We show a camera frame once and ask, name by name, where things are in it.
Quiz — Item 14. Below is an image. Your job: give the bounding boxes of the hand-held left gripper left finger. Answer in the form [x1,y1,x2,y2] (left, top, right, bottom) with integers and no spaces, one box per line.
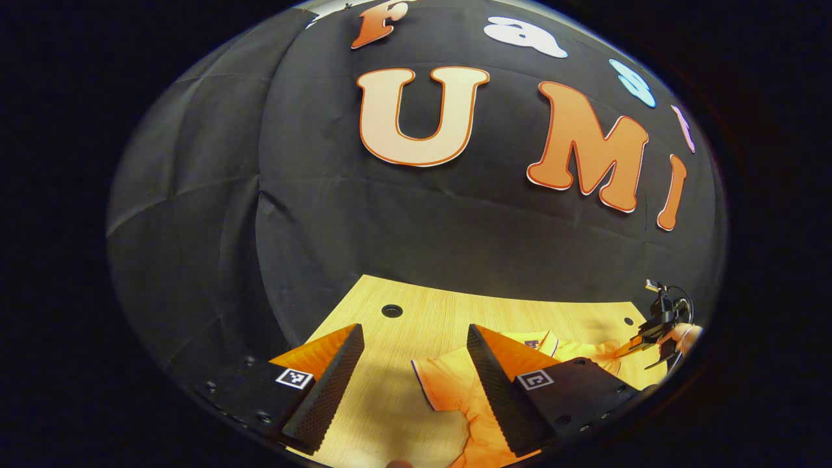
[195,322,366,456]

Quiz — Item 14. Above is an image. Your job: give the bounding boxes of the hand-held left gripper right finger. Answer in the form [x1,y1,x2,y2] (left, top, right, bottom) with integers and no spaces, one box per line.
[466,323,643,458]

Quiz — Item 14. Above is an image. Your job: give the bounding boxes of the orange T-shirt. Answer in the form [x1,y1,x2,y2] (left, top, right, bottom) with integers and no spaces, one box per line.
[411,330,654,468]

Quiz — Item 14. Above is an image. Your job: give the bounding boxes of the black backdrop cloth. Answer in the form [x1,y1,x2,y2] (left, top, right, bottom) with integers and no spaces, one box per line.
[106,0,727,391]

